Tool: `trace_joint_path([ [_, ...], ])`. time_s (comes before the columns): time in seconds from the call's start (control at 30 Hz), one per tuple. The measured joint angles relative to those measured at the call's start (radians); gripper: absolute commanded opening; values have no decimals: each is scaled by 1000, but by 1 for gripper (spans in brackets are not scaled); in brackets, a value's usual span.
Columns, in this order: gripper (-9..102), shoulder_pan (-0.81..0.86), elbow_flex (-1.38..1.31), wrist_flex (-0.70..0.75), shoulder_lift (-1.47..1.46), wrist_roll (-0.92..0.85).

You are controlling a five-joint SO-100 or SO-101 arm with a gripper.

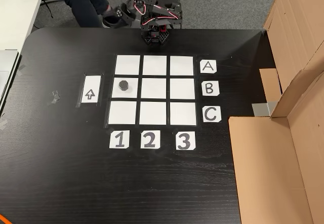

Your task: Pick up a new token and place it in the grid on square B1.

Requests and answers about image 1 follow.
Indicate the black octagonal token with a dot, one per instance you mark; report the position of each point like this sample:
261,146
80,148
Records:
124,85

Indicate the white paper grid square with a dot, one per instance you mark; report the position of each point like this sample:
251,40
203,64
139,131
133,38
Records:
152,112
116,94
127,65
181,65
182,88
154,65
122,112
153,88
183,112

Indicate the white arrow paper sheet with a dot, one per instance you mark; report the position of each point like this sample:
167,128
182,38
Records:
91,82

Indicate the paper sheet letter A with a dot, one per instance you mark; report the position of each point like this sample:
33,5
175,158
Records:
202,70

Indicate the white desk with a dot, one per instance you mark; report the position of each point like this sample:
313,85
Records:
15,18

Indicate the crumpled grey tape piece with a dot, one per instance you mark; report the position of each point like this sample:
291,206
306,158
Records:
54,98

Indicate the paper sheet letter B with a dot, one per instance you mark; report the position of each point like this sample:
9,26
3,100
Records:
216,93

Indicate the flat grey tape piece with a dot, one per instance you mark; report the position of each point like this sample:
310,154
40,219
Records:
22,69

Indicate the paper sheet number 2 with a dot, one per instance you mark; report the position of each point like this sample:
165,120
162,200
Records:
143,132

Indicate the paper sheet number 3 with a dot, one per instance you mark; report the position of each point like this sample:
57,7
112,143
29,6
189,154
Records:
178,134

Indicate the paper sheet letter C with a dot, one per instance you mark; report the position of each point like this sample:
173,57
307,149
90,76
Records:
205,120

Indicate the paper sheet number 1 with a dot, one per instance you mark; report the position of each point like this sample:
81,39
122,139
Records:
112,145

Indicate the large brown cardboard box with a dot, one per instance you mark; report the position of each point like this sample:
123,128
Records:
265,170

